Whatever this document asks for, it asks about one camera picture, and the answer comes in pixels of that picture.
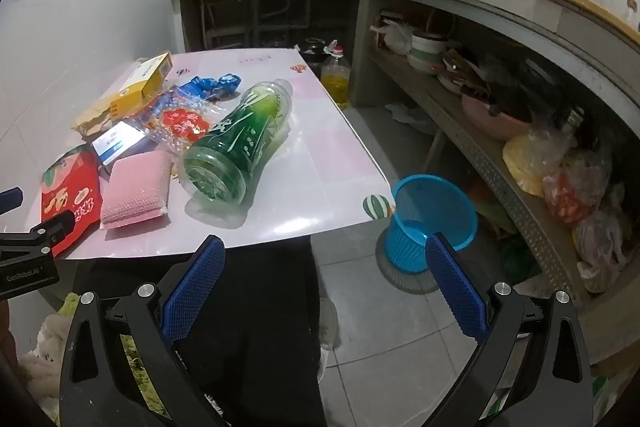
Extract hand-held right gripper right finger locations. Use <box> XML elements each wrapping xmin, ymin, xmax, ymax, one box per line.
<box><xmin>420</xmin><ymin>232</ymin><xmax>596</xmax><ymax>427</ymax></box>

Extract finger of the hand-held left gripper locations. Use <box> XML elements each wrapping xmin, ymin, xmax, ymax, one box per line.
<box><xmin>0</xmin><ymin>211</ymin><xmax>76</xmax><ymax>255</ymax></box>
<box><xmin>0</xmin><ymin>188</ymin><xmax>24</xmax><ymax>214</ymax></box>

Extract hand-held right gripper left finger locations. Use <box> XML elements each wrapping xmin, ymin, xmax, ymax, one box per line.
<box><xmin>59</xmin><ymin>234</ymin><xmax>228</xmax><ymax>427</ymax></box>

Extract red snack bag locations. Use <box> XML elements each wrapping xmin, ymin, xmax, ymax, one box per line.
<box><xmin>40</xmin><ymin>144</ymin><xmax>103</xmax><ymax>256</ymax></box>

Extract blue plastic wastebasket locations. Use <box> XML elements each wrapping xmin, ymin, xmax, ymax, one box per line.
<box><xmin>382</xmin><ymin>174</ymin><xmax>477</xmax><ymax>275</ymax></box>

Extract blue white toothpaste box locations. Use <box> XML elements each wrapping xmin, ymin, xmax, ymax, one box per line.
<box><xmin>91</xmin><ymin>119</ymin><xmax>148</xmax><ymax>178</ymax></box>

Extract green plastic bottle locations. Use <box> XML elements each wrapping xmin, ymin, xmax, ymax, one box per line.
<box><xmin>181</xmin><ymin>78</ymin><xmax>295</xmax><ymax>214</ymax></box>

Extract clear wrapper with red label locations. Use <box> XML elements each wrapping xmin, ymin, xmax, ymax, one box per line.
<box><xmin>132</xmin><ymin>87</ymin><xmax>241</xmax><ymax>158</ymax></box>

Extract person's fleece jacket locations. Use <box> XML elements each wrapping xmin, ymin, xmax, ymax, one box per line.
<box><xmin>17</xmin><ymin>292</ymin><xmax>83</xmax><ymax>413</ymax></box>

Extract person's black trousers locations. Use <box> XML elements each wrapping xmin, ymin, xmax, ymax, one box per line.
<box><xmin>175</xmin><ymin>237</ymin><xmax>328</xmax><ymax>427</ymax></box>

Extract pink sponge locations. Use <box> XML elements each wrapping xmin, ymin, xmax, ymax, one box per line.
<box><xmin>100</xmin><ymin>152</ymin><xmax>173</xmax><ymax>230</ymax></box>

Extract beige paper packet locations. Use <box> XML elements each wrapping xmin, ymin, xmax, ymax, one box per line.
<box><xmin>71</xmin><ymin>99</ymin><xmax>118</xmax><ymax>138</ymax></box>

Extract yellow plate in plastic bag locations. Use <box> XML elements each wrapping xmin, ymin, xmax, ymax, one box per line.
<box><xmin>502</xmin><ymin>132</ymin><xmax>556</xmax><ymax>198</ymax></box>

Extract pink filled plastic bag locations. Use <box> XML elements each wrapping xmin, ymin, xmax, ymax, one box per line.
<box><xmin>572</xmin><ymin>212</ymin><xmax>640</xmax><ymax>293</ymax></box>

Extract red filled plastic bag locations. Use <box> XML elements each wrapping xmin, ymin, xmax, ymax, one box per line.
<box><xmin>542</xmin><ymin>152</ymin><xmax>613</xmax><ymax>225</ymax></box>

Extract yellow cardboard box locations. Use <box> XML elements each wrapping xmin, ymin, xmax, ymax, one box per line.
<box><xmin>109</xmin><ymin>52</ymin><xmax>173</xmax><ymax>118</ymax></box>

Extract pink plastic basin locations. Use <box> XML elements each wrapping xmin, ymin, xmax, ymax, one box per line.
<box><xmin>460</xmin><ymin>92</ymin><xmax>531</xmax><ymax>142</ymax></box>

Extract white rag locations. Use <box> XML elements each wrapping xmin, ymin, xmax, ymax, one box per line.
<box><xmin>385</xmin><ymin>102</ymin><xmax>436</xmax><ymax>132</ymax></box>

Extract crumpled blue foil wrapper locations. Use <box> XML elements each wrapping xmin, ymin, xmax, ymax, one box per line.
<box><xmin>177</xmin><ymin>74</ymin><xmax>242</xmax><ymax>101</ymax></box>

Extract stack of plates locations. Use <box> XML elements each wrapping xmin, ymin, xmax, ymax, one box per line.
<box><xmin>437</xmin><ymin>67</ymin><xmax>481</xmax><ymax>96</ymax></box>

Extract stack of white green bowls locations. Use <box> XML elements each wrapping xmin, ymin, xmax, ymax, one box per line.
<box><xmin>407</xmin><ymin>32</ymin><xmax>448</xmax><ymax>75</ymax></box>

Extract cooking oil bottle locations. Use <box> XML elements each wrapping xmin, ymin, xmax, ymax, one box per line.
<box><xmin>320</xmin><ymin>46</ymin><xmax>351</xmax><ymax>110</ymax></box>

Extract white plastic bag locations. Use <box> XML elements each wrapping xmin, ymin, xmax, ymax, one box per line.
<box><xmin>370</xmin><ymin>19</ymin><xmax>413</xmax><ymax>55</ymax></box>

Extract dark clay pot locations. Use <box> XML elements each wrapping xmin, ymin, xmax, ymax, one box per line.
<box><xmin>299</xmin><ymin>37</ymin><xmax>331</xmax><ymax>65</ymax></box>

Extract concrete kitchen counter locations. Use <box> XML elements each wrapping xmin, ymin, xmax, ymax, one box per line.
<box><xmin>169</xmin><ymin>0</ymin><xmax>640</xmax><ymax>358</ymax></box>

